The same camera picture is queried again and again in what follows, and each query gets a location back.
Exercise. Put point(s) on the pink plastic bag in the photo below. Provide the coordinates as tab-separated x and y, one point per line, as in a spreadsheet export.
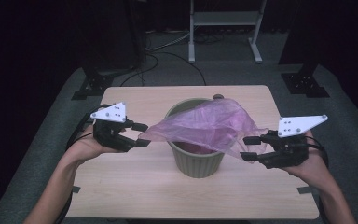
211	124

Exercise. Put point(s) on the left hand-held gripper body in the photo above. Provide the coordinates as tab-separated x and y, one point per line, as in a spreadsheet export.
112	137

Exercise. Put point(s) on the person's right hand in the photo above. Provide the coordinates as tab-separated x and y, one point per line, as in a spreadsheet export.
315	168

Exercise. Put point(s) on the black stand base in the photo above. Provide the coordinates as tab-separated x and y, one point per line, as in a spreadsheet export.
304	84
94	85

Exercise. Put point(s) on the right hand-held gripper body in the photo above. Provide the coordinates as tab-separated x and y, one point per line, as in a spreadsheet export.
287	154

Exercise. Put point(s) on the white metal stand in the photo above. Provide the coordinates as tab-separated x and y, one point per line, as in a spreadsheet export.
227	18

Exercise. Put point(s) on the green plastic bin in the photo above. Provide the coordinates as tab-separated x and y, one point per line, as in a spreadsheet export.
195	165

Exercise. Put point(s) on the person's left hand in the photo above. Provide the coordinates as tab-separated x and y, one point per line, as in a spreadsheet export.
85	149

